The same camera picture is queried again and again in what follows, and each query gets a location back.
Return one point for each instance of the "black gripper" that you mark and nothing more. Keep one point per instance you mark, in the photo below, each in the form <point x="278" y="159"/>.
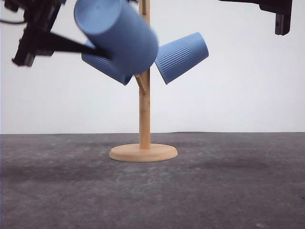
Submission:
<point x="282" y="9"/>
<point x="37" y="39"/>

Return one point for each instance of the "black cable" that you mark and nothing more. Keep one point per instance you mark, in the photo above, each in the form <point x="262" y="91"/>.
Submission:
<point x="12" y="22"/>

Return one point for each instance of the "blue ribbed cup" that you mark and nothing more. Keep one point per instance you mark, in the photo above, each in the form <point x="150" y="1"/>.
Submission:
<point x="107" y="64"/>
<point x="113" y="26"/>
<point x="177" y="57"/>

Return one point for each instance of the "wooden cup tree stand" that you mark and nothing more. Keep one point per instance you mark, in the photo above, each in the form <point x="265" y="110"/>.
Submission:
<point x="144" y="151"/>

